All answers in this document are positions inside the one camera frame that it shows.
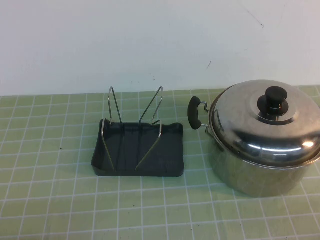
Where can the green checked tablecloth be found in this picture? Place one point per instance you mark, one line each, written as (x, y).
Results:
(75, 200)

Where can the stainless steel pot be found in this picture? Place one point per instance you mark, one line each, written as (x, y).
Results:
(250, 180)

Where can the steel lid with black knob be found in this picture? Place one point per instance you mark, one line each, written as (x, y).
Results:
(237, 120)

